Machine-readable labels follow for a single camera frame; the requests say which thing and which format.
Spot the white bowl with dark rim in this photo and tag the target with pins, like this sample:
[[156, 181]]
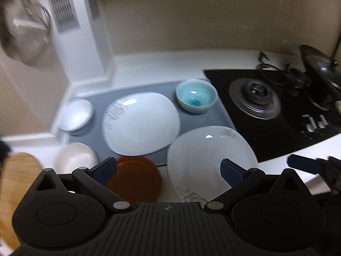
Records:
[[76, 117]]

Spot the brown round plate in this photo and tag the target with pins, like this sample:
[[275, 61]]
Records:
[[137, 180]]

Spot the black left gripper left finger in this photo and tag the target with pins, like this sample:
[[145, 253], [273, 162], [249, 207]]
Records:
[[94, 180]]

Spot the dark wok lid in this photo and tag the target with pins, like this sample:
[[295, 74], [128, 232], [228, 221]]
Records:
[[321, 67]]

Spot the grey dish mat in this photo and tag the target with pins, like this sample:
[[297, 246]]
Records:
[[93, 137]]

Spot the white square plate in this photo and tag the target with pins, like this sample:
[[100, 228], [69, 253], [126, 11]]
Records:
[[140, 124]]

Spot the light blue ceramic bowl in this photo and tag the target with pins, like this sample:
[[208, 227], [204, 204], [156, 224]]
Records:
[[196, 96]]

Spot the white plate with floral print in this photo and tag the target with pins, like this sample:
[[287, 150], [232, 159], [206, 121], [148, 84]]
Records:
[[193, 161]]

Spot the wooden cutting board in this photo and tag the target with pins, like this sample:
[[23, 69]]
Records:
[[18, 173]]

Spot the cream white bowl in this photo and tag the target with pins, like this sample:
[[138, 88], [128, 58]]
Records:
[[73, 156]]

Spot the metal mesh strainer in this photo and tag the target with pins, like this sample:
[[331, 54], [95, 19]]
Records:
[[30, 32]]

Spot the black gas stove top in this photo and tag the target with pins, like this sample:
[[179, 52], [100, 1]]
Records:
[[275, 118]]

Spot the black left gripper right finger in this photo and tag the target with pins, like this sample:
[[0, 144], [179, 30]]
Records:
[[238, 178]]

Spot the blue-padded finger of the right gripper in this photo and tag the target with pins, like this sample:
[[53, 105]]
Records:
[[304, 164]]

